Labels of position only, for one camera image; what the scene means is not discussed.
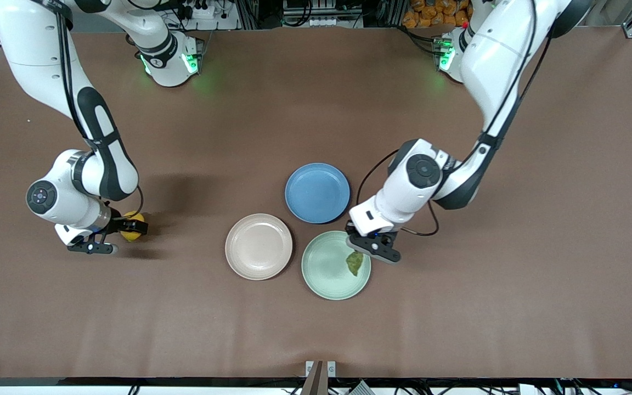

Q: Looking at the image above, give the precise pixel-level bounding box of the yellow lemon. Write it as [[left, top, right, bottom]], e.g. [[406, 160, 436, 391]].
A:
[[120, 212, 148, 242]]

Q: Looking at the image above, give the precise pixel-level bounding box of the green lettuce leaf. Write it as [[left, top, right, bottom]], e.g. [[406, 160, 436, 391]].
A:
[[346, 250, 365, 277]]

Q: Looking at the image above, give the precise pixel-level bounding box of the pale green plate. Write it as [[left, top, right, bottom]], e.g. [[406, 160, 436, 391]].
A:
[[301, 230, 372, 301]]

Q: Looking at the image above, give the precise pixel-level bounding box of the blue plate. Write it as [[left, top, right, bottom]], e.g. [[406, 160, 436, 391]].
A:
[[285, 162, 351, 224]]

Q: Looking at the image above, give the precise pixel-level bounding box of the beige pink plate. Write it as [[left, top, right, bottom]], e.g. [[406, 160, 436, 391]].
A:
[[225, 213, 294, 281]]

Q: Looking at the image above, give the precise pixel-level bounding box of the brown table cover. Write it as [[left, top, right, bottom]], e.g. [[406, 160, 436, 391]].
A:
[[0, 25, 632, 380]]

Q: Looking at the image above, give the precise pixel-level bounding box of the white electronics box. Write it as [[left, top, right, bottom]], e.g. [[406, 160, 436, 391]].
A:
[[282, 0, 363, 28]]

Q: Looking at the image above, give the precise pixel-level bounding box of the pile of orange fruits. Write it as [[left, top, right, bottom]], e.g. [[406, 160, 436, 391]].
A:
[[402, 0, 471, 29]]

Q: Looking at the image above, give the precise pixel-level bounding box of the white power strip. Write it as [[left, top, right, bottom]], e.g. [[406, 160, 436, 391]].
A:
[[184, 0, 217, 20]]

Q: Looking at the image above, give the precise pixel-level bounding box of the black base cable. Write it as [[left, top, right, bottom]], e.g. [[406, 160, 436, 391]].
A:
[[400, 25, 439, 55]]

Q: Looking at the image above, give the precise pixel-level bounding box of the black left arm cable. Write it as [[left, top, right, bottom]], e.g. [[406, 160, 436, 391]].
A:
[[355, 0, 556, 238]]

